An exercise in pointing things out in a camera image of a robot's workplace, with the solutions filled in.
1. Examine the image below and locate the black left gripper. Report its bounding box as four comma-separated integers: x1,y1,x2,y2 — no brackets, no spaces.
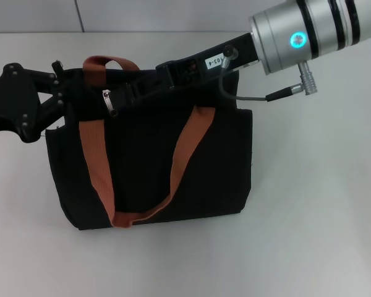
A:
0,61,75,144

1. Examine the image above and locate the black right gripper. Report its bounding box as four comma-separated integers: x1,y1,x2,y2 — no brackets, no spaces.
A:
111,32,262,110

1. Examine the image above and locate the black bag with brown handles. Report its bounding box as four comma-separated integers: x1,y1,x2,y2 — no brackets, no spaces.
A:
45,55,254,231

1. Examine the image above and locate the grey right gripper cable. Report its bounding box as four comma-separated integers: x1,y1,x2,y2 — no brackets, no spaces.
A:
219,45,320,103

